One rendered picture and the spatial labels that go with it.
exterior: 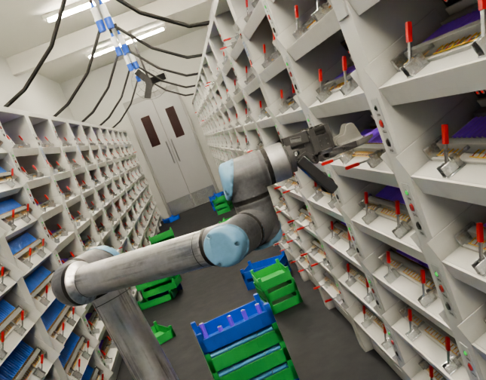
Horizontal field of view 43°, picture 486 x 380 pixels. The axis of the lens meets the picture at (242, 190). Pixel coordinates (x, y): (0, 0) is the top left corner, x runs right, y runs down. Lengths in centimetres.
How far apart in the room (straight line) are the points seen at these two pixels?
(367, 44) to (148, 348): 104
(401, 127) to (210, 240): 47
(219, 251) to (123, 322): 55
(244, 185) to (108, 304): 59
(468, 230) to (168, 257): 65
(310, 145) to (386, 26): 35
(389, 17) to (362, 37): 7
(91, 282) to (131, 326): 25
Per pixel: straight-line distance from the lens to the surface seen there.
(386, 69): 129
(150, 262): 147
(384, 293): 209
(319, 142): 148
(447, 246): 135
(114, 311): 180
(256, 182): 144
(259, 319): 240
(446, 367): 173
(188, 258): 140
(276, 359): 245
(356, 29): 129
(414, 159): 131
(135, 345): 181
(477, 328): 142
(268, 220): 144
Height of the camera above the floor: 117
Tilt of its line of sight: 6 degrees down
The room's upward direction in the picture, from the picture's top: 22 degrees counter-clockwise
